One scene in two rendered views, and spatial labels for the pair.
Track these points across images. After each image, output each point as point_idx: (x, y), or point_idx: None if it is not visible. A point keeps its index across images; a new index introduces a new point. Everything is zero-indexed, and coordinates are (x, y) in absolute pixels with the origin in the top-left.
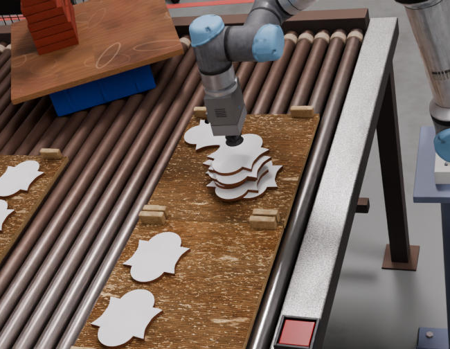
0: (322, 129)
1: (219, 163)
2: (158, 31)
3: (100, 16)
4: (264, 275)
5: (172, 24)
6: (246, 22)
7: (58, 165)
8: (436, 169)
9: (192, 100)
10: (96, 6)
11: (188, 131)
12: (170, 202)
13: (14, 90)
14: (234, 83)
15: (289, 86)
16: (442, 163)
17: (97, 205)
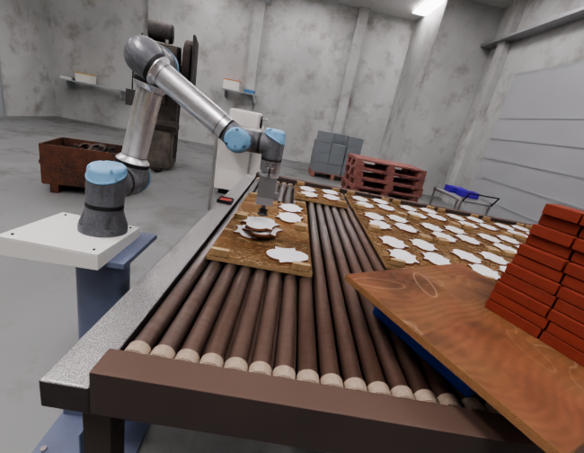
0: (205, 253)
1: (269, 220)
2: (398, 301)
3: (526, 350)
4: (239, 208)
5: (390, 308)
6: (252, 132)
7: (386, 261)
8: (137, 227)
9: (323, 294)
10: (575, 380)
11: (306, 258)
12: (296, 233)
13: (471, 270)
14: (260, 171)
15: (232, 291)
16: (132, 228)
17: (340, 244)
